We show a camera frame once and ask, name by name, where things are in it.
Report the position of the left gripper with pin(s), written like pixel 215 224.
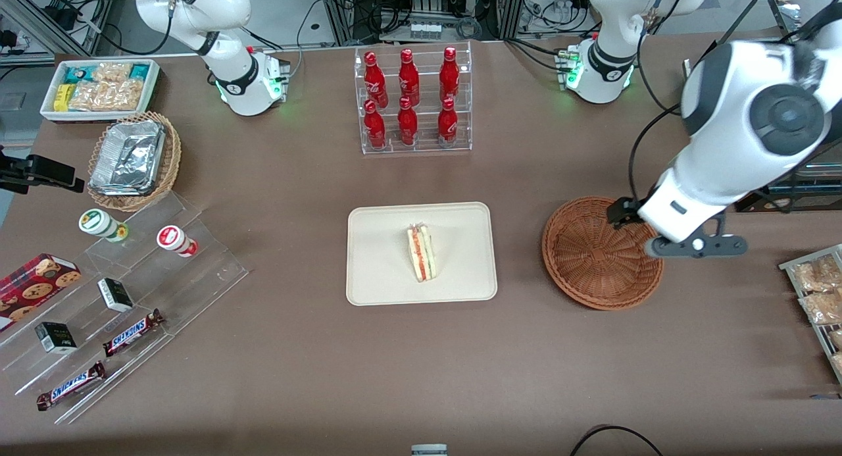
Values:
pixel 622 210

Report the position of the triangle sandwich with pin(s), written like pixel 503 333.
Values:
pixel 421 255

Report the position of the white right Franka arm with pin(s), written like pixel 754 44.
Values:
pixel 230 81

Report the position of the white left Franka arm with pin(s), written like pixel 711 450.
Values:
pixel 737 114

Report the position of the brown wicker basket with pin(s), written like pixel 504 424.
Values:
pixel 592 258

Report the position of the beige plastic tray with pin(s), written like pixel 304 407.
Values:
pixel 375 258

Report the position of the light wicker basket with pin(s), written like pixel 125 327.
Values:
pixel 171 160

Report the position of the black food warmer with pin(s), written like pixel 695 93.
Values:
pixel 809 196

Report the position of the clear snack bag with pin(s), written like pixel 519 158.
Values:
pixel 836 339
pixel 825 308
pixel 819 275
pixel 838 362

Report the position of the dark flat object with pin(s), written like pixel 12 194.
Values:
pixel 825 397

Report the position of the red cola bottle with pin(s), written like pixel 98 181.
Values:
pixel 447 120
pixel 373 77
pixel 449 73
pixel 374 124
pixel 408 74
pixel 407 122

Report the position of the clear acrylic bottle rack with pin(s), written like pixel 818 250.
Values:
pixel 427 148

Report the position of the white connector block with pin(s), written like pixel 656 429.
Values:
pixel 425 30

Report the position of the grey box edge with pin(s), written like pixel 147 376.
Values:
pixel 429 451

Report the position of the aluminium equipment rack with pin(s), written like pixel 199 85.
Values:
pixel 339 15

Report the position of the clear acrylic stepped stand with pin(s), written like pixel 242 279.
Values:
pixel 197 272

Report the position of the red lid drink bottle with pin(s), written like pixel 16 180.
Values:
pixel 172 237

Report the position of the aluminium foil container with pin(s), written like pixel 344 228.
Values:
pixel 128 156

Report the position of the teal snack packet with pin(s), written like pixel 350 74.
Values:
pixel 75 74
pixel 140 71

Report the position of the Snickers bar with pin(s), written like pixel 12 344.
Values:
pixel 69 385
pixel 131 333

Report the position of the small black box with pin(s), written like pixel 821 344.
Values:
pixel 56 337
pixel 115 295

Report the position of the green lid drink bottle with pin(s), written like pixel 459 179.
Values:
pixel 99 222

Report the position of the clear cookie bag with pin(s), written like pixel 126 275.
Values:
pixel 112 72
pixel 108 96

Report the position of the white snack bin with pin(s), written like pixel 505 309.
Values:
pixel 92 114

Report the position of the yellow snack packet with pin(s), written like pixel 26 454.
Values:
pixel 62 97

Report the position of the black clamp-mounted device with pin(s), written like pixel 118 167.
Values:
pixel 46 170

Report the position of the red cookie box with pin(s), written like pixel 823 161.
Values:
pixel 33 288

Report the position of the aluminium frame shelf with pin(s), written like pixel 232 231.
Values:
pixel 102 15

